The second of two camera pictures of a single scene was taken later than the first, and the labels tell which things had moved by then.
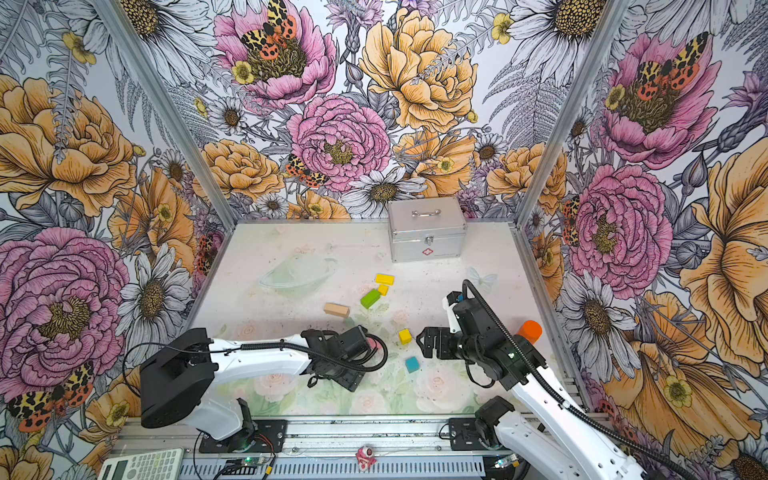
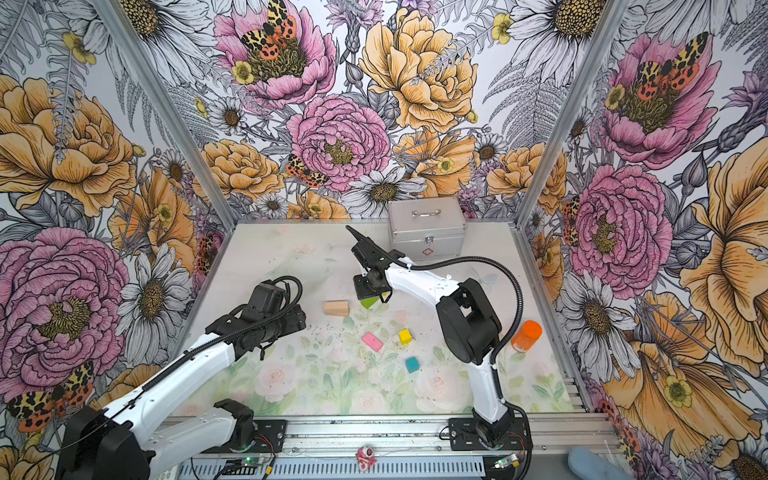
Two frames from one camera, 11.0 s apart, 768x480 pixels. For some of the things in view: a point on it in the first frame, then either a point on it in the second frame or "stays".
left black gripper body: x=347 y=379 -> x=280 y=324
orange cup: x=531 y=329 stays
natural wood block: x=336 y=309 stays
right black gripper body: x=453 y=346 -> x=367 y=287
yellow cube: x=405 y=336 stays
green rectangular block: x=370 y=298 stays
